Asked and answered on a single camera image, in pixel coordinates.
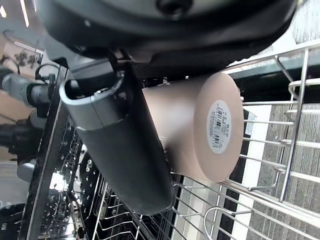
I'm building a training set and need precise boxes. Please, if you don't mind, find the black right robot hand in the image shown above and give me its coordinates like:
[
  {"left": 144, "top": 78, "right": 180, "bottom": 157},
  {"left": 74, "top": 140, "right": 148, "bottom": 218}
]
[{"left": 34, "top": 0, "right": 299, "bottom": 216}]

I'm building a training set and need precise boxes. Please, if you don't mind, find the tan cup with barcode label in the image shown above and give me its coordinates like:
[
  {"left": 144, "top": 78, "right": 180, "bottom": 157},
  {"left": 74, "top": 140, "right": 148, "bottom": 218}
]
[{"left": 141, "top": 71, "right": 245, "bottom": 184}]

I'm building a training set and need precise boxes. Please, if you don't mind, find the black dishwasher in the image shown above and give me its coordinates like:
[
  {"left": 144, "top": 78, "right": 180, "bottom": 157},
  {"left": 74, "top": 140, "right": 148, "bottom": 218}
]
[{"left": 17, "top": 65, "right": 176, "bottom": 240}]

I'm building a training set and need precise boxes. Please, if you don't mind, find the dark wire dishwasher rack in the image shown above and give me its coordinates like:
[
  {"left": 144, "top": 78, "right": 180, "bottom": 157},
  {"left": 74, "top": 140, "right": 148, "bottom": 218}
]
[{"left": 47, "top": 119, "right": 176, "bottom": 240}]

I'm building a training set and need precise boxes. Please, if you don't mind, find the stainless steel wire dish rack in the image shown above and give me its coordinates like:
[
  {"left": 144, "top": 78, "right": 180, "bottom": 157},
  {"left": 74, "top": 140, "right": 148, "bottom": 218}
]
[{"left": 172, "top": 39, "right": 320, "bottom": 240}]

